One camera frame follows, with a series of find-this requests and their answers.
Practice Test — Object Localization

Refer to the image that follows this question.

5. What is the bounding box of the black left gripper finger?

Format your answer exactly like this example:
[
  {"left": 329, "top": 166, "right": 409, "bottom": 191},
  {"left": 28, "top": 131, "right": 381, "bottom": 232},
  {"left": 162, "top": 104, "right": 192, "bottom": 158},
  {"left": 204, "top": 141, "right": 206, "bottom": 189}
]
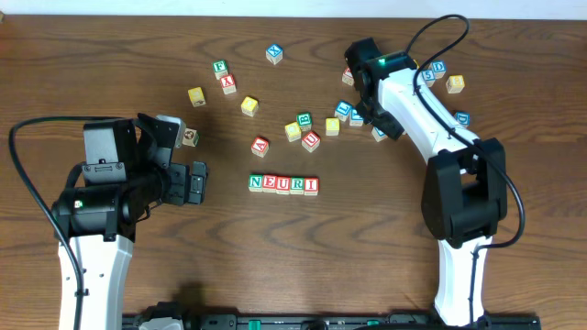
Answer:
[
  {"left": 136, "top": 113, "right": 175, "bottom": 170},
  {"left": 188, "top": 161, "right": 208, "bottom": 204}
]

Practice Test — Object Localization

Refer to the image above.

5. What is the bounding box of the blue P wooden block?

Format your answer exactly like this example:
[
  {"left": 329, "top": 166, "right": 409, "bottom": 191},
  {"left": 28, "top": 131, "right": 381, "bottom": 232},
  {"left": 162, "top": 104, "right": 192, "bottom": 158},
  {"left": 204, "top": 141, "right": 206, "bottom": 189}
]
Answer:
[{"left": 371, "top": 126, "right": 387, "bottom": 142}]

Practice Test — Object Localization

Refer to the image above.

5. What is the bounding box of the blue T wooden block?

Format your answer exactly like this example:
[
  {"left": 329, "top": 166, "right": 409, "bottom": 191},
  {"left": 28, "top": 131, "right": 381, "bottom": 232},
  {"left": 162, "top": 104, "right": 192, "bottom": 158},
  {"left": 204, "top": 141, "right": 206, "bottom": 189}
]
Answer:
[{"left": 349, "top": 109, "right": 364, "bottom": 127}]

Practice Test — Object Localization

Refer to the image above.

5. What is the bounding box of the green N wooden block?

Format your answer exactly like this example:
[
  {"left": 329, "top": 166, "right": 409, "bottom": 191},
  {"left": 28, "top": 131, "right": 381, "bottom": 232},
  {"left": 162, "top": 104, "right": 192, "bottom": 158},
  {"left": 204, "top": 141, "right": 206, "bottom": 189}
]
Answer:
[{"left": 248, "top": 174, "right": 263, "bottom": 192}]

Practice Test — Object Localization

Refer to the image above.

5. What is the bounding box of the red E wooden block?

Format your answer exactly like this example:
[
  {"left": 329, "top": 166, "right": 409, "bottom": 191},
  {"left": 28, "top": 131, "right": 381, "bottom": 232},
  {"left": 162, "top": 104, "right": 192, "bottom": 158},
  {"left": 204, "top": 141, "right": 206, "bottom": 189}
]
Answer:
[{"left": 261, "top": 175, "right": 277, "bottom": 193}]

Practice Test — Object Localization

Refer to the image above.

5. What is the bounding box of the red u wooden block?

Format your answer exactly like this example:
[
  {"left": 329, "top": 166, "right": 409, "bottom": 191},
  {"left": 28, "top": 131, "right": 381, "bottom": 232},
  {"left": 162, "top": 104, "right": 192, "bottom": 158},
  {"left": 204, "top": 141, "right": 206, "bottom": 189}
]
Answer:
[
  {"left": 275, "top": 176, "right": 291, "bottom": 195},
  {"left": 302, "top": 131, "right": 321, "bottom": 152}
]

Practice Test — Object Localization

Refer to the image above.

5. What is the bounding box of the red i wooden block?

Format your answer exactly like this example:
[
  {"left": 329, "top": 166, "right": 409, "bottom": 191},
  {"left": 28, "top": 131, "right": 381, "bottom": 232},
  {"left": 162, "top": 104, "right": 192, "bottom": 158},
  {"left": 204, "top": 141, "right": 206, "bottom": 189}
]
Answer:
[
  {"left": 304, "top": 178, "right": 319, "bottom": 196},
  {"left": 341, "top": 67, "right": 354, "bottom": 86}
]

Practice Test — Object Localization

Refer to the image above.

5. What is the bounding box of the green R wooden block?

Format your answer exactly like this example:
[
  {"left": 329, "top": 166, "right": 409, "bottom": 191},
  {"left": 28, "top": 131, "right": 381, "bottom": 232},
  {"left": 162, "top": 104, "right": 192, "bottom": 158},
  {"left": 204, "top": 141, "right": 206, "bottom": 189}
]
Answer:
[{"left": 290, "top": 177, "right": 305, "bottom": 195}]

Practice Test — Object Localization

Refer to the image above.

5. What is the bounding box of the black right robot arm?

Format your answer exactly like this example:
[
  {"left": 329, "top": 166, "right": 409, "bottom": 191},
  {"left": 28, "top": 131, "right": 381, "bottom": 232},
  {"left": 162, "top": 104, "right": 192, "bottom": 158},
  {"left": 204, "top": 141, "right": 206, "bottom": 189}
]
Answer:
[{"left": 345, "top": 49, "right": 507, "bottom": 326}]

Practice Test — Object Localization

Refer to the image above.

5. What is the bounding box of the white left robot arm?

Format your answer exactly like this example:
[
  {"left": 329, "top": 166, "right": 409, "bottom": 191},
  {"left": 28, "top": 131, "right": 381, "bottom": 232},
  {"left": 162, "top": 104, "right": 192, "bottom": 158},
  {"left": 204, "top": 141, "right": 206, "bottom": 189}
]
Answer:
[{"left": 51, "top": 114, "right": 207, "bottom": 329}]

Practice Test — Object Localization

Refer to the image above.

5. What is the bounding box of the soccer ball J wooden block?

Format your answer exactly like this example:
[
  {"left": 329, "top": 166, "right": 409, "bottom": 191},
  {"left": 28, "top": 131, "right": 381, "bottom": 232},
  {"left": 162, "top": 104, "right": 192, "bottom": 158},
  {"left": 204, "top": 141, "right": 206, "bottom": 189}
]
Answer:
[{"left": 183, "top": 128, "right": 199, "bottom": 147}]

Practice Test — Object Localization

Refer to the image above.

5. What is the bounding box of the blue L wooden block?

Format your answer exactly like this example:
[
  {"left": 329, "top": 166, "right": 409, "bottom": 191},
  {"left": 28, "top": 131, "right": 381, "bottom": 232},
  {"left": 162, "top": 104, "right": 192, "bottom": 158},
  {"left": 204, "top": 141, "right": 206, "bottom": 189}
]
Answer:
[{"left": 334, "top": 101, "right": 353, "bottom": 122}]

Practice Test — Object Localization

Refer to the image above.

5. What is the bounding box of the yellow acorn wooden block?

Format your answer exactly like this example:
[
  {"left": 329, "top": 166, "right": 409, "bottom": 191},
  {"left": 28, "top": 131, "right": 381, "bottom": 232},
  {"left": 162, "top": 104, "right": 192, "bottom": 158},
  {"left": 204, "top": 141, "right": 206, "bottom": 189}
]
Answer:
[{"left": 187, "top": 87, "right": 205, "bottom": 107}]

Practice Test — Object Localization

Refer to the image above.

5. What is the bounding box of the blue 5 wooden block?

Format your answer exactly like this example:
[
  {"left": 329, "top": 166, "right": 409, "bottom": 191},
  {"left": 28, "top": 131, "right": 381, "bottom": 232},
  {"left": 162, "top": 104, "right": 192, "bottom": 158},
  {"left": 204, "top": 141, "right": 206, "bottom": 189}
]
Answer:
[{"left": 421, "top": 70, "right": 436, "bottom": 87}]

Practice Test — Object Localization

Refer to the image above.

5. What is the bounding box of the red A wooden block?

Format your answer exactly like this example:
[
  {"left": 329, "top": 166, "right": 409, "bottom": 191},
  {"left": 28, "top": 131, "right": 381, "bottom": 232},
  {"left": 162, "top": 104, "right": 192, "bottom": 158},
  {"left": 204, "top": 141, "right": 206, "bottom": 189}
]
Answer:
[{"left": 251, "top": 137, "right": 270, "bottom": 158}]

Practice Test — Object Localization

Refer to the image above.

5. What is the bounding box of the blue D wooden block upper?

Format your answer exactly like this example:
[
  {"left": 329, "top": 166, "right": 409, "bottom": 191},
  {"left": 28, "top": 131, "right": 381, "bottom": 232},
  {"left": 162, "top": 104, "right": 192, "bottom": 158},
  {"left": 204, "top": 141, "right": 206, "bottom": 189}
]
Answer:
[{"left": 429, "top": 60, "right": 447, "bottom": 80}]

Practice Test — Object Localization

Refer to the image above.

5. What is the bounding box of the blue d wooden block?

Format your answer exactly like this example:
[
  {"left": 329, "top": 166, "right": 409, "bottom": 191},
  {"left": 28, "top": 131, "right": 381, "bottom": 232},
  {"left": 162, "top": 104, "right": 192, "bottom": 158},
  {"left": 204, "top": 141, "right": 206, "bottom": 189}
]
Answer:
[
  {"left": 429, "top": 60, "right": 447, "bottom": 80},
  {"left": 454, "top": 112, "right": 471, "bottom": 127}
]

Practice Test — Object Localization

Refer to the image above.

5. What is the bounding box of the blue D wooden block lower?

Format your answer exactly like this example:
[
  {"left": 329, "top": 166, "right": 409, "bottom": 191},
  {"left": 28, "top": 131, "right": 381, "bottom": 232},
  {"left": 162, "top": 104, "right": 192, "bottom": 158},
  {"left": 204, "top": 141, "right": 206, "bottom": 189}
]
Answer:
[{"left": 454, "top": 112, "right": 471, "bottom": 127}]

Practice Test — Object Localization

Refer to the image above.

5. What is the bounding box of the yellow 8 wooden block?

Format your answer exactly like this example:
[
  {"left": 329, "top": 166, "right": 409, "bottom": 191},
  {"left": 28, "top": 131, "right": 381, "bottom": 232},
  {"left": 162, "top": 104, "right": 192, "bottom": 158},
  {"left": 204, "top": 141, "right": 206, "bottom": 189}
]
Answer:
[{"left": 446, "top": 75, "right": 465, "bottom": 94}]

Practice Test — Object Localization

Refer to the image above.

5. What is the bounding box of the green B wooden block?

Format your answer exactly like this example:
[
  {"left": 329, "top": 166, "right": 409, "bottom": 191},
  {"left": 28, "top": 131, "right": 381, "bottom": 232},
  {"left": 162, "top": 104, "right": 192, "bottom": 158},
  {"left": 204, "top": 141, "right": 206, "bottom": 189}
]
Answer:
[{"left": 296, "top": 112, "right": 313, "bottom": 132}]

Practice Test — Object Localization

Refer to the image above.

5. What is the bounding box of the red Y wooden block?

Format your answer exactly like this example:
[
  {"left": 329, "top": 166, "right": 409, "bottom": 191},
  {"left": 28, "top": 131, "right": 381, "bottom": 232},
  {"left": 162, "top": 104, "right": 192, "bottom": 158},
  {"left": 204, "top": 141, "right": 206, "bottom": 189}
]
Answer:
[{"left": 220, "top": 74, "right": 237, "bottom": 94}]

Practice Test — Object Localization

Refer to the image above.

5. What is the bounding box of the green F wooden block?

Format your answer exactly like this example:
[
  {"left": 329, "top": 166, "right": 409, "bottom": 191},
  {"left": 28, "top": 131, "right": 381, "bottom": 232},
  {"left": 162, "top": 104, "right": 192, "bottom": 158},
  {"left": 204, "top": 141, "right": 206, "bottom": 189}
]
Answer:
[{"left": 212, "top": 60, "right": 228, "bottom": 80}]

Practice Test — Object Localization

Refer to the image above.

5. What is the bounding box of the yellow C wooden block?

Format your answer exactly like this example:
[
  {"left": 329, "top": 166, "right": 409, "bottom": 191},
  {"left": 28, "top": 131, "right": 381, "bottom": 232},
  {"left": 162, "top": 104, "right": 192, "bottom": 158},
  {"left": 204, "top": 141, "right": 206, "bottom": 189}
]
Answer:
[{"left": 284, "top": 122, "right": 302, "bottom": 142}]

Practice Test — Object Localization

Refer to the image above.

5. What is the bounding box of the yellow O wooden block left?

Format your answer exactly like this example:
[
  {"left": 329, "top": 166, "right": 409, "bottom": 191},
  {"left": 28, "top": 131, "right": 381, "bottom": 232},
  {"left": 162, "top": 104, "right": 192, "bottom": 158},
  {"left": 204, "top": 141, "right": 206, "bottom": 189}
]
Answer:
[{"left": 241, "top": 96, "right": 259, "bottom": 116}]

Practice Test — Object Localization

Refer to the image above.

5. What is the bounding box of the blue X wooden block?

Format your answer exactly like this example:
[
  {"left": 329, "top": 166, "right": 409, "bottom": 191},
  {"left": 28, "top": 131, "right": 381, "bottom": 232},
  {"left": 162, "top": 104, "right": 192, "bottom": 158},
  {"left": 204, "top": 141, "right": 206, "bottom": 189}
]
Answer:
[{"left": 266, "top": 44, "right": 283, "bottom": 65}]

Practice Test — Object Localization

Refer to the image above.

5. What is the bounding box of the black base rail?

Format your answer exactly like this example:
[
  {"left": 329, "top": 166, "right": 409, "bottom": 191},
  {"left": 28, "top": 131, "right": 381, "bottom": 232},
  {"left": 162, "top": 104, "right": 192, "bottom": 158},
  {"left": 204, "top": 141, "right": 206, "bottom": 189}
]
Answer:
[{"left": 122, "top": 301, "right": 542, "bottom": 330}]

